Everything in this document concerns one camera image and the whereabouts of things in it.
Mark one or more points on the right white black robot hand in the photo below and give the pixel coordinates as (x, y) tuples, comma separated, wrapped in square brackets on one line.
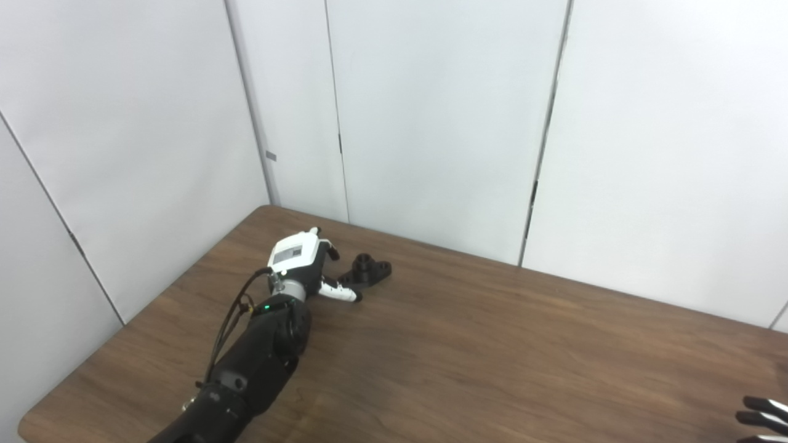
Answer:
[(766, 418)]

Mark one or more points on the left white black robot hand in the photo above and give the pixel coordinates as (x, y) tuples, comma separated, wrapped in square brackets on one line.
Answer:
[(297, 255)]

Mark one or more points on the black flanged holder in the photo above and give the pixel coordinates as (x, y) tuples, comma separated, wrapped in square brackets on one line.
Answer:
[(369, 271)]

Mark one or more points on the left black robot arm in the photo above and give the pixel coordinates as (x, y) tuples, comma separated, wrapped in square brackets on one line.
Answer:
[(252, 363)]

